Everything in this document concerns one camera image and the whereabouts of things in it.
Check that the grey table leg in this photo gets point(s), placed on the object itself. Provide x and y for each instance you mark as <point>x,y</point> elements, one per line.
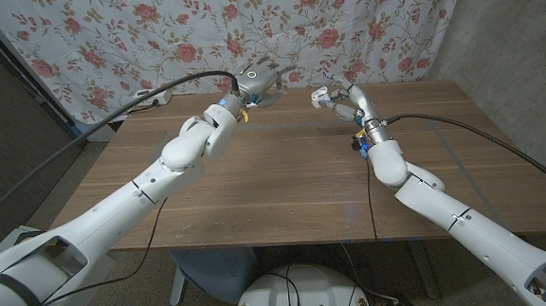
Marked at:
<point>423,269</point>

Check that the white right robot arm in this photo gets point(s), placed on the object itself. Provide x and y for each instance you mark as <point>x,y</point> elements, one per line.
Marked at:
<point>472,226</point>

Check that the white AirPods case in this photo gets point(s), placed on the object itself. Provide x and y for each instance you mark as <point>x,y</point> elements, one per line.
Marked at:
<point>318,98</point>

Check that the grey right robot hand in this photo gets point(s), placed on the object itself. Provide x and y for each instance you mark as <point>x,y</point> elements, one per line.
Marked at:
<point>357,102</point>

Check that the white robot torso base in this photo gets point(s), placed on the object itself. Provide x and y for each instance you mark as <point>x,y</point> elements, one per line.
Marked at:
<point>305,288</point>

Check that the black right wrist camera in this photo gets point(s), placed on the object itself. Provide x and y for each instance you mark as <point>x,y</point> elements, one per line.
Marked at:
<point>358,144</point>

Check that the floral backdrop cloth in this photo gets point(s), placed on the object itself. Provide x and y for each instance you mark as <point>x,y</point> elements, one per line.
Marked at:
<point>246,22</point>

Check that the white table leg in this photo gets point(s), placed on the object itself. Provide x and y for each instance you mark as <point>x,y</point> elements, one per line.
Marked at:
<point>177,286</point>

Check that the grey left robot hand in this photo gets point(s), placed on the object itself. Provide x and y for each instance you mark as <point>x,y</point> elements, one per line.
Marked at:
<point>256,80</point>

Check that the white yellow black floor mat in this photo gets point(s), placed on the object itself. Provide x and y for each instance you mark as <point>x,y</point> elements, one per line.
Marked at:
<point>21,234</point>

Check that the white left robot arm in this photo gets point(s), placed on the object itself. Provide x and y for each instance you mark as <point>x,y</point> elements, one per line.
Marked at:
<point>115,205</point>

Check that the white power strip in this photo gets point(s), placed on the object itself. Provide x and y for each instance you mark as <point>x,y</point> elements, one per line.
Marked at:
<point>155,97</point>

